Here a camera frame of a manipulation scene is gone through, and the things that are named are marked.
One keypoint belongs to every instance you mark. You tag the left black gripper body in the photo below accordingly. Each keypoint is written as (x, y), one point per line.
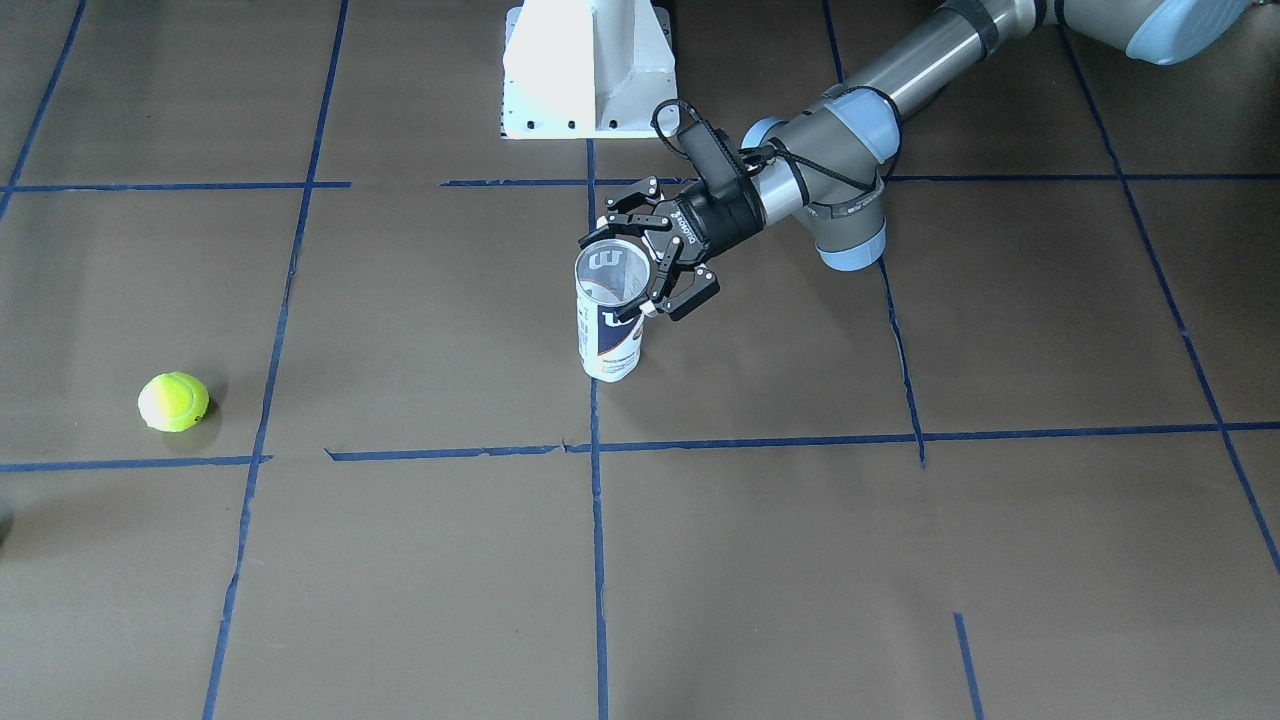
(718, 222)

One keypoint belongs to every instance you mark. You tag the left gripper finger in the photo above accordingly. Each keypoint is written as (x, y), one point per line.
(681, 283)
(639, 208)

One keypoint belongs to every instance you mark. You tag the white tennis ball can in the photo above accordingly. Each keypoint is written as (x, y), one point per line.
(608, 275)

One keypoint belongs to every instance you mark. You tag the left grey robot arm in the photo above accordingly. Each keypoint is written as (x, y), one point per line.
(828, 167)

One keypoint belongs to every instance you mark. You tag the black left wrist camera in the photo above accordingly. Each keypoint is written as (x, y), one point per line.
(719, 166)

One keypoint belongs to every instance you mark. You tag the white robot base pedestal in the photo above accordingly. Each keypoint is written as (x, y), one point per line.
(587, 69)

